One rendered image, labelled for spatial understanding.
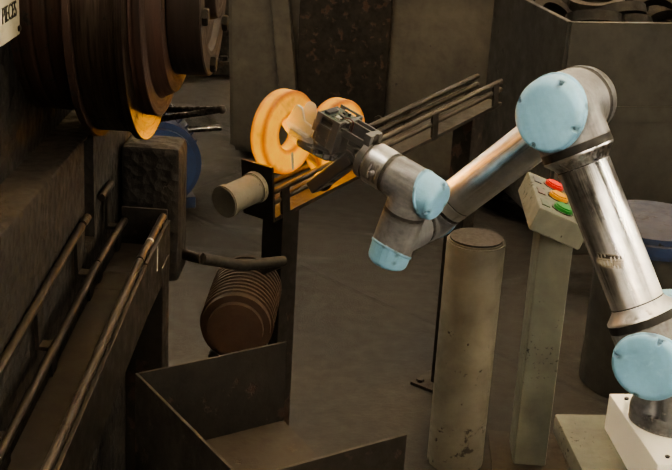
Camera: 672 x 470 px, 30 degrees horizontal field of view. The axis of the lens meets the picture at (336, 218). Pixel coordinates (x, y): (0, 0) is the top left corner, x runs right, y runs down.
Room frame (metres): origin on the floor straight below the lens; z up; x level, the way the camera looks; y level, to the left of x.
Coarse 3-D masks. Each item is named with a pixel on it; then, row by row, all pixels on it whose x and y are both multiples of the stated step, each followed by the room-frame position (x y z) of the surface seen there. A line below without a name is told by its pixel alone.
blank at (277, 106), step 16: (272, 96) 2.21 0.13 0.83; (288, 96) 2.22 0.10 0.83; (304, 96) 2.26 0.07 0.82; (256, 112) 2.19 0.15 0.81; (272, 112) 2.18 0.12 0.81; (288, 112) 2.22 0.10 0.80; (256, 128) 2.18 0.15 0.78; (272, 128) 2.18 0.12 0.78; (256, 144) 2.17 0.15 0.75; (272, 144) 2.18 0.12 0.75; (288, 144) 2.25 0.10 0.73; (256, 160) 2.19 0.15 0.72; (272, 160) 2.18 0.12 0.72; (288, 160) 2.22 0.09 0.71; (304, 160) 2.26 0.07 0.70
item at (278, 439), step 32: (256, 352) 1.40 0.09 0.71; (160, 384) 1.33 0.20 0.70; (192, 384) 1.35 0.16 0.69; (224, 384) 1.38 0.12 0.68; (256, 384) 1.40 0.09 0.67; (160, 416) 1.25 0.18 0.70; (192, 416) 1.35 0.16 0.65; (224, 416) 1.38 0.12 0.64; (256, 416) 1.40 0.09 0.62; (160, 448) 1.25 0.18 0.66; (192, 448) 1.19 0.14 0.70; (224, 448) 1.35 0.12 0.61; (256, 448) 1.35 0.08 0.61; (288, 448) 1.36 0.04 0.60; (352, 448) 1.17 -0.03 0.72; (384, 448) 1.19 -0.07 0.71
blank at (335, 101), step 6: (324, 102) 2.34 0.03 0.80; (330, 102) 2.34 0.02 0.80; (336, 102) 2.33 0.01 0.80; (342, 102) 2.34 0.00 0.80; (348, 102) 2.35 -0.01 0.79; (354, 102) 2.37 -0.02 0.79; (318, 108) 2.32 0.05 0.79; (324, 108) 2.32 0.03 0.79; (354, 108) 2.37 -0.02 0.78; (360, 108) 2.39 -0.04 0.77; (354, 114) 2.37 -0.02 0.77; (360, 114) 2.39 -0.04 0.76; (312, 156) 2.29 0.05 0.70; (312, 162) 2.30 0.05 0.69; (318, 162) 2.29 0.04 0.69; (324, 162) 2.30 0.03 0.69; (312, 168) 2.31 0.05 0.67
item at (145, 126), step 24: (72, 0) 1.54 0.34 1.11; (96, 0) 1.54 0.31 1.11; (120, 0) 1.53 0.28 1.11; (72, 24) 1.55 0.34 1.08; (96, 24) 1.55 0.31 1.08; (120, 24) 1.53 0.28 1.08; (96, 48) 1.55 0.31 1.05; (120, 48) 1.54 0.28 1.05; (96, 72) 1.57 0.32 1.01; (120, 72) 1.55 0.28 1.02; (96, 96) 1.59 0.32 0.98; (120, 96) 1.57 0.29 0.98; (96, 120) 1.64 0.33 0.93; (120, 120) 1.63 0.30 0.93; (144, 120) 1.69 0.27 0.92
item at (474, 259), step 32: (448, 256) 2.37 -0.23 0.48; (480, 256) 2.33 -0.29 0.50; (448, 288) 2.36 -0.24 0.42; (480, 288) 2.33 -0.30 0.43; (448, 320) 2.35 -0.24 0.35; (480, 320) 2.33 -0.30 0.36; (448, 352) 2.35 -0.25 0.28; (480, 352) 2.34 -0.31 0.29; (448, 384) 2.34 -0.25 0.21; (480, 384) 2.34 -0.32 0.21; (448, 416) 2.34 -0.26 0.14; (480, 416) 2.35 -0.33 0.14; (448, 448) 2.34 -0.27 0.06; (480, 448) 2.36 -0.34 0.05
